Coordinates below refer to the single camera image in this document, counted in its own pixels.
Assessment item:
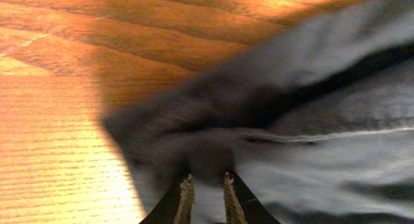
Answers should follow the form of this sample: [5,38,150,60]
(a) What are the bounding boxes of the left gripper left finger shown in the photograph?
[139,174,195,224]

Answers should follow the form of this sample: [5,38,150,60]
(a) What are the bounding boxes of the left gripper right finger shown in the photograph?
[224,172,281,224]

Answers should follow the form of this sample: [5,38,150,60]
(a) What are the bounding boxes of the dark blue shorts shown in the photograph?
[102,0,413,223]

